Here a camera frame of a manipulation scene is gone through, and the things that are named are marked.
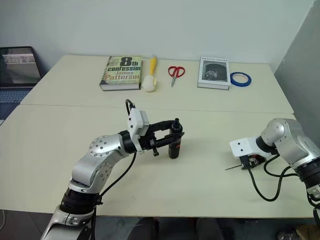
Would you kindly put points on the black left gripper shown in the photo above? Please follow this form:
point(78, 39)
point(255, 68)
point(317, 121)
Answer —
point(147, 143)

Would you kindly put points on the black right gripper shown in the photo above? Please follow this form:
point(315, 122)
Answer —
point(255, 160)

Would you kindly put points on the thin metal screwdriver bit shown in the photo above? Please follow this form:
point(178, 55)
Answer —
point(232, 168)

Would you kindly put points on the small black bottle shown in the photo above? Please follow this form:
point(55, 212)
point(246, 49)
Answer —
point(175, 150)

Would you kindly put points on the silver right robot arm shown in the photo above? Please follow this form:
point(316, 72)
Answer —
point(287, 142)

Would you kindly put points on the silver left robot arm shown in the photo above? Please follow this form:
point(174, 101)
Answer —
point(100, 150)

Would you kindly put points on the yellow white cleaning brush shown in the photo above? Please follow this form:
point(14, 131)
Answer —
point(150, 82)

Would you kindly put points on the white book with photo cover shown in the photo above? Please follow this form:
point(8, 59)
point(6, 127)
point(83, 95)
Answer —
point(215, 72)

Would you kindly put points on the blue tape roll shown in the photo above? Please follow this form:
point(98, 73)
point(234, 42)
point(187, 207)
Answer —
point(235, 84)

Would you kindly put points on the grey shoe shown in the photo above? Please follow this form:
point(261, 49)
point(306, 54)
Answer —
point(287, 236)

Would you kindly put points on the brown object on floor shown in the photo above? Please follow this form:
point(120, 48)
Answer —
point(308, 232)

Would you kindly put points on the open grey laptop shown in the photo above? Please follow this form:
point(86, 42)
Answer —
point(17, 67)

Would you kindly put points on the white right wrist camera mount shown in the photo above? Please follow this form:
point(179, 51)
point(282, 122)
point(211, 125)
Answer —
point(246, 147)

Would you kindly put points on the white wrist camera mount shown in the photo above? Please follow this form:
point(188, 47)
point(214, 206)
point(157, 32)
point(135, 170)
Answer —
point(246, 147)
point(137, 123)

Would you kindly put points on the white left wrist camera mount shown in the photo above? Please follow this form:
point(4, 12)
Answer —
point(137, 123)

